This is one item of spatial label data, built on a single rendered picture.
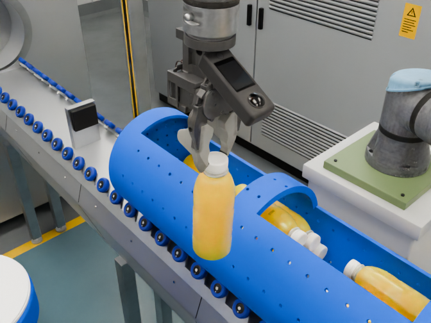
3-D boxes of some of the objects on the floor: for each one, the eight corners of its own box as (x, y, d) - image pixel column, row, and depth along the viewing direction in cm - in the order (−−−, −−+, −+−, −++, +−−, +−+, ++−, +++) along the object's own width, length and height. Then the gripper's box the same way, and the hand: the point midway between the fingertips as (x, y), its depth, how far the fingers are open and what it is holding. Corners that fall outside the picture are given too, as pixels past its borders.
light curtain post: (158, 254, 255) (122, -120, 159) (164, 261, 251) (133, -119, 155) (147, 260, 252) (106, -119, 155) (154, 266, 248) (116, -117, 152)
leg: (40, 235, 267) (13, 138, 231) (44, 241, 263) (18, 143, 228) (29, 240, 264) (0, 142, 228) (34, 246, 260) (5, 147, 224)
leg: (63, 224, 274) (40, 127, 239) (68, 229, 271) (46, 132, 235) (54, 229, 271) (29, 132, 236) (58, 234, 268) (34, 136, 232)
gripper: (214, 15, 73) (210, 138, 85) (152, 31, 66) (158, 162, 78) (257, 31, 68) (246, 159, 80) (195, 50, 61) (194, 187, 73)
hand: (215, 161), depth 76 cm, fingers closed on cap, 4 cm apart
